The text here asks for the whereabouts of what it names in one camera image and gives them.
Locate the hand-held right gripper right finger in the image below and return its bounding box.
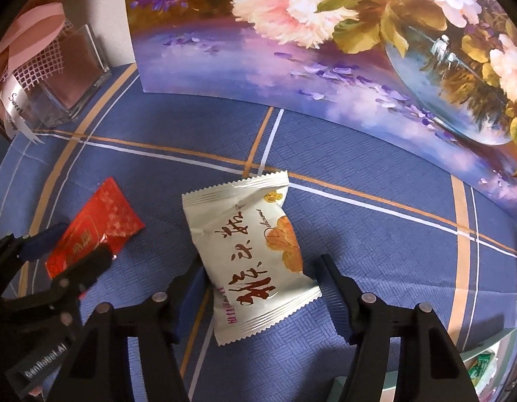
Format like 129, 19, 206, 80
313, 253, 481, 402

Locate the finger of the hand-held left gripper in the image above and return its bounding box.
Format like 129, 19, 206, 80
0, 222, 70, 302
49, 245, 114, 302

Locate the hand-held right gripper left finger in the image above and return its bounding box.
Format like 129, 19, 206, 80
59, 260, 209, 402

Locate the red gold patterned snack packet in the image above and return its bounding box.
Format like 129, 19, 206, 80
45, 177, 145, 281

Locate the white snack packet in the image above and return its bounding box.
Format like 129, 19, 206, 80
182, 170, 322, 347

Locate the green snack packet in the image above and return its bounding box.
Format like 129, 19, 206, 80
468, 351, 496, 388

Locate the teal shallow cardboard box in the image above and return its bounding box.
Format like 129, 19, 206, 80
325, 329, 517, 402

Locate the clear square glass vase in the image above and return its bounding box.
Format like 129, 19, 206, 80
30, 24, 112, 128

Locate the flower vase painting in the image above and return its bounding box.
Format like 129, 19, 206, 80
123, 0, 517, 218

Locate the pink flower bouquet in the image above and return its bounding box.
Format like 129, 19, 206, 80
0, 2, 75, 151

